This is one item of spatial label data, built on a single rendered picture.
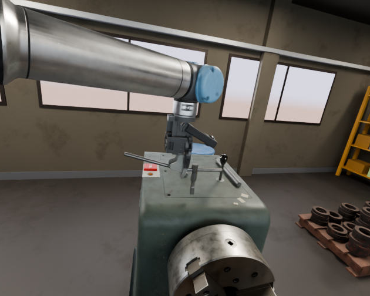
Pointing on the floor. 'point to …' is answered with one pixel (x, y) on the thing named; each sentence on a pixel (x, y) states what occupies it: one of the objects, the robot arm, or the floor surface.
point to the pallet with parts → (349, 235)
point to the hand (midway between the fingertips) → (184, 174)
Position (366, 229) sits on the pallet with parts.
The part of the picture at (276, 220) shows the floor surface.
